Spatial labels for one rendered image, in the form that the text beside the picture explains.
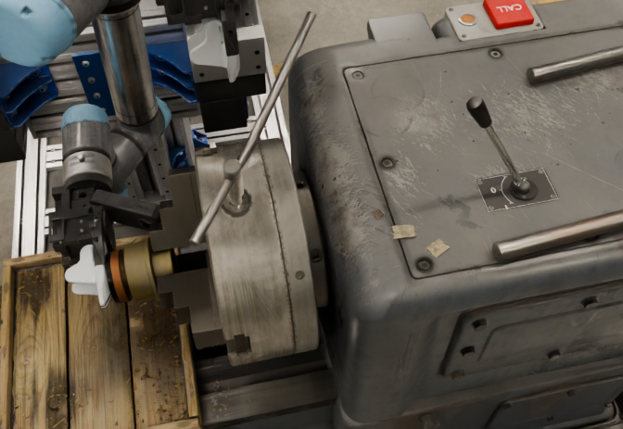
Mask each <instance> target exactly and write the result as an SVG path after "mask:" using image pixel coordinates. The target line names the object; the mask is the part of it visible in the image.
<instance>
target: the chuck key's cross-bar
mask: <svg viewBox="0 0 623 429"><path fill-rule="evenodd" d="M315 17H316V14H315V13H314V12H312V11H308V13H307V15H306V17H305V19H304V20H303V22H302V24H301V27H300V29H299V32H298V34H297V36H296V38H295V40H294V43H293V44H292V46H291V48H290V50H289V52H288V54H287V56H286V60H285V62H284V64H283V66H282V68H281V69H280V71H279V73H278V75H277V78H276V80H275V82H274V84H273V87H272V89H271V91H270V93H269V95H268V97H267V99H266V101H265V103H264V105H263V107H262V109H261V113H260V115H259V116H258V118H257V120H256V122H255V124H254V126H253V129H252V131H251V133H250V135H249V137H248V139H247V141H246V143H245V145H244V147H243V149H242V150H241V152H240V154H239V156H238V157H237V160H238V161H239V162H240V163H241V167H242V169H243V167H244V166H245V164H246V162H247V160H248V158H249V156H250V154H251V153H252V151H253V149H254V147H255V145H256V143H257V142H258V140H259V138H260V135H261V132H262V130H263V128H264V126H265V124H266V122H267V119H268V118H269V116H270V114H271V112H272V110H273V106H274V104H275V102H276V100H277V98H278V96H279V95H280V93H281V90H282V88H283V86H284V84H285V82H286V79H287V76H288V74H289V72H290V71H291V69H292V67H293V65H294V63H295V60H296V58H297V56H298V54H299V51H300V49H301V47H302V45H303V43H304V41H305V39H306V37H307V35H308V33H309V30H310V28H311V26H312V24H313V22H314V20H315ZM233 185H234V182H233V181H230V180H228V179H224V181H223V183H222V185H221V187H220V189H219V190H218V192H217V194H216V195H215V197H214V198H213V200H212V201H211V203H210V205H209V207H208V209H207V211H206V212H205V214H204V216H203V218H202V219H201V221H200V223H199V224H198V226H197V228H196V229H195V231H194V233H193V234H192V236H191V238H190V240H189V242H190V244H191V245H193V246H198V245H199V243H200V242H201V240H202V238H203V236H204V235H205V233H206V231H207V230H208V229H209V227H210V225H211V223H212V221H213V219H214V218H215V216H216V214H217V212H218V211H219V209H220V207H221V205H222V204H223V201H224V199H225V198H226V197H227V195H228V193H229V192H230V190H231V188H232V186H233Z"/></svg>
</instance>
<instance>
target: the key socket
mask: <svg viewBox="0 0 623 429"><path fill-rule="evenodd" d="M241 198H242V199H244V200H243V202H242V203H241V205H240V207H239V208H236V207H234V206H231V205H229V203H230V202H231V199H230V197H228V196H227V197H226V198H225V199H224V201H223V206H224V208H225V209H226V210H227V211H229V212H231V213H240V212H243V211H244V210H246V209H247V208H248V205H249V199H248V196H247V195H246V194H245V193H244V194H243V195H242V196H241Z"/></svg>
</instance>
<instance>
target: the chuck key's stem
mask: <svg viewBox="0 0 623 429"><path fill-rule="evenodd" d="M222 170H223V176H224V179H228V180H230V181H233V182H234V185H233V186H232V188H231V190H230V192H229V193H228V197H230V199H231V202H230V203H229V205H231V206H234V207H236V208H239V207H240V205H241V203H242V202H243V200H244V199H242V198H241V196H242V195H243V194H244V185H243V176H242V167H241V163H240V162H239V161H238V160H237V159H234V158H230V159H227V160H226V161H224V163H223V165H222Z"/></svg>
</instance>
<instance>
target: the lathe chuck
mask: <svg viewBox="0 0 623 429"><path fill-rule="evenodd" d="M244 145H245V143H241V144H235V145H224V146H218V147H213V148H207V149H201V150H196V152H195V153H194V154H195V155H201V154H203V153H208V152H216V154H213V156H210V157H204V158H203V156H201V157H196V158H195V167H196V175H197V187H198V193H199V199H200V206H201V211H202V218H203V216H204V214H205V212H206V211H207V209H208V207H209V205H210V203H211V201H212V200H213V198H214V197H215V195H216V194H217V192H218V190H219V189H220V187H221V185H222V183H223V181H224V176H223V163H224V161H226V160H227V159H230V158H234V159H237V157H238V156H239V154H240V152H241V150H242V149H243V147H244ZM242 176H243V185H244V193H245V194H246V195H247V196H248V199H249V205H248V208H247V209H246V210H244V211H243V212H240V213H231V212H229V211H227V210H226V209H225V208H224V206H223V203H222V205H221V207H220V209H219V211H218V212H217V214H216V216H215V218H214V219H213V221H212V223H211V225H210V227H209V229H208V230H207V231H206V233H205V235H206V240H207V246H208V251H209V257H210V266H211V272H212V277H213V282H214V288H215V293H216V297H217V303H218V308H219V312H220V318H221V323H222V331H223V336H224V339H225V340H231V339H234V335H238V334H244V335H245V336H248V341H249V346H250V348H247V351H244V352H239V353H237V351H233V352H228V350H227V353H228V358H229V360H230V364H231V365H233V366H236V365H241V364H246V363H251V362H255V361H260V360H268V359H273V358H278V357H283V356H287V355H292V354H294V352H295V341H294V331H293V322H292V315H291V308H290V301H289V294H288V288H287V282H286V272H285V266H284V261H283V255H282V249H281V245H280V239H279V234H278V229H277V224H276V219H275V215H274V210H273V201H272V197H271V192H270V188H269V184H268V180H267V175H266V171H265V168H264V164H263V160H262V156H261V152H260V148H259V146H258V143H256V145H255V147H254V149H253V151H252V153H251V154H250V156H249V158H248V160H247V162H246V164H245V166H244V167H243V169H242Z"/></svg>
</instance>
